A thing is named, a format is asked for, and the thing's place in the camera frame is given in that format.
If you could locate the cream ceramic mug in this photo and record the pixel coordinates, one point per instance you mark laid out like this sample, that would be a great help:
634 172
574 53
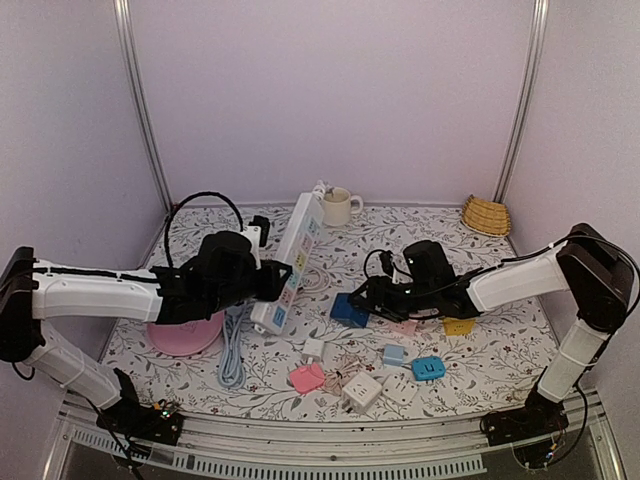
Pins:
340 206

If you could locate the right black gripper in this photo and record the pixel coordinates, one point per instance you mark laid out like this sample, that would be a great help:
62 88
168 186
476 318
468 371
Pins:
374 284

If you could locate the floral tablecloth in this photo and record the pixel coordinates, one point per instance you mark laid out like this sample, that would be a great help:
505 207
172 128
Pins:
491 368

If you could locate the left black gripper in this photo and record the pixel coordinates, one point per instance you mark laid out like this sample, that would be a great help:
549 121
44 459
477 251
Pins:
272 268

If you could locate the long white power strip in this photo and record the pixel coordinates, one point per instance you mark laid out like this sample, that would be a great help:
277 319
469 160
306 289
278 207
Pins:
302 233

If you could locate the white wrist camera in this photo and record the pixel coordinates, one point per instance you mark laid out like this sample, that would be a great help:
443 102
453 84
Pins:
388 266
257 232

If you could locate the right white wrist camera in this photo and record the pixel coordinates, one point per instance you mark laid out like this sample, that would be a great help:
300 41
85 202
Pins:
388 266

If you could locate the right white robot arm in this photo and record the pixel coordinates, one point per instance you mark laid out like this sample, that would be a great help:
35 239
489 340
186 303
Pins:
599 275

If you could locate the white cube socket adapter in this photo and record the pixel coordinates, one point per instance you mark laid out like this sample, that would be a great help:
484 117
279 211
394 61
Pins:
360 393

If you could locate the small light blue adapter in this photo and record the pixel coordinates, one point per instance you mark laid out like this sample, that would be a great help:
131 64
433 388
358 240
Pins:
393 355

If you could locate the blue cube socket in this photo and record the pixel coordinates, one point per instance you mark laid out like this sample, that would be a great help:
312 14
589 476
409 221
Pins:
345 314

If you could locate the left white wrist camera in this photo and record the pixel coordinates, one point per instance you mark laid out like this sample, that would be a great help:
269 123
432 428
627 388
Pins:
257 232

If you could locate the yellow cube socket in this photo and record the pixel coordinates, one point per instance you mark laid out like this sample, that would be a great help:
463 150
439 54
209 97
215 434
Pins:
457 327

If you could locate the pink cube socket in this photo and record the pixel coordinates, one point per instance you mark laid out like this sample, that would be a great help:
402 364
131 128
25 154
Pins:
406 327

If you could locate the yellow woven basket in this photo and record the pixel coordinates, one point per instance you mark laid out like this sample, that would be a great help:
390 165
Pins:
486 217

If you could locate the small white charger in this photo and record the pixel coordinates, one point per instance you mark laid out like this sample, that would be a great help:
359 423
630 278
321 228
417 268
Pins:
313 350

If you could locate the white plug adapter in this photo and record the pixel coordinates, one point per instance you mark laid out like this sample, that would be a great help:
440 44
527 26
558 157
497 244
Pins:
399 389

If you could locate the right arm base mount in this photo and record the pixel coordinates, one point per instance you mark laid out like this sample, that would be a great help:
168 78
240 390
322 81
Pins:
539 416

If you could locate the pink round plate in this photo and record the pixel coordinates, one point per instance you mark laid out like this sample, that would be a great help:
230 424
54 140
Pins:
185 339

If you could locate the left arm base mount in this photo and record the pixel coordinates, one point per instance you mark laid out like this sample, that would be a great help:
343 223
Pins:
133 420

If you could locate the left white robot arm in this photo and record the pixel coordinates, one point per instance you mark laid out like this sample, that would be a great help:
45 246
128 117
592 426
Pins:
34 291

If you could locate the pink square plug adapter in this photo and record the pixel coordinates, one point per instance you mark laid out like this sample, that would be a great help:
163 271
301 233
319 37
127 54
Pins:
307 378

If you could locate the blue square plug adapter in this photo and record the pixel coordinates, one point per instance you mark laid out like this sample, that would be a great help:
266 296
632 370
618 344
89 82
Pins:
428 368

